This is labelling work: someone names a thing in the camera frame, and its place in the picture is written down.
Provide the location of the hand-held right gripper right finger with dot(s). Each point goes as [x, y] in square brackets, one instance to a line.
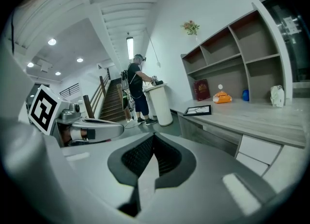
[193, 194]

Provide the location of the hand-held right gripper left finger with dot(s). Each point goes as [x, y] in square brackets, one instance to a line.
[97, 169]

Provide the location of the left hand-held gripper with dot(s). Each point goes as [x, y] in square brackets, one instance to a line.
[43, 109]

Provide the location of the black picture frame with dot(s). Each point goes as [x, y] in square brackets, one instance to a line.
[197, 110]

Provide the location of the brown wooden staircase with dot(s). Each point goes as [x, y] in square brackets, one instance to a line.
[112, 102]

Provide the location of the wooden stair handrail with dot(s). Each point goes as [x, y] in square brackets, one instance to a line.
[97, 94]

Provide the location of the black metal balcony railing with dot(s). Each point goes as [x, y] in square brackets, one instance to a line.
[69, 90]

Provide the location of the white drawer front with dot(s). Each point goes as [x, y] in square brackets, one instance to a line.
[260, 149]
[250, 165]

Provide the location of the round ceiling downlight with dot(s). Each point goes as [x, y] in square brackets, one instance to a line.
[57, 73]
[80, 60]
[30, 64]
[51, 41]

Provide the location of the person's white shirt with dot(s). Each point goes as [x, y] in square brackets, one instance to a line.
[19, 150]

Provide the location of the long ceiling tube lamp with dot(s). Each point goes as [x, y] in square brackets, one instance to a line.
[130, 47]

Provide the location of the grey wooden desk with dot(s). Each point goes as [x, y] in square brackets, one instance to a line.
[247, 121]

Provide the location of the orange plastic bag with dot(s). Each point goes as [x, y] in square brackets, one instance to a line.
[222, 97]

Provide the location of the red hardcover book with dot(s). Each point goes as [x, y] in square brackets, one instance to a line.
[201, 90]

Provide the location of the small white round ornament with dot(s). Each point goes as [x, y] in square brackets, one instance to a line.
[220, 86]

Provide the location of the blue round object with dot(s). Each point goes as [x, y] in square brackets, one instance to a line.
[245, 95]

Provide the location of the grey wooden shelf unit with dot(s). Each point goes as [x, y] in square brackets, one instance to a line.
[242, 78]

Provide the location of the white plastic bag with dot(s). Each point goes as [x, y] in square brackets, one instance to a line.
[277, 96]

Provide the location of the flower bouquet in vase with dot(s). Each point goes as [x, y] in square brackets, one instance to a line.
[191, 27]

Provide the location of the glass door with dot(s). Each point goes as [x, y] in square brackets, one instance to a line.
[290, 49]

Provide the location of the white paper notice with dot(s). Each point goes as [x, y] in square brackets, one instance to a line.
[291, 25]

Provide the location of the white cylindrical pedestal table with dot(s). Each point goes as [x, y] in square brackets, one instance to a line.
[161, 104]

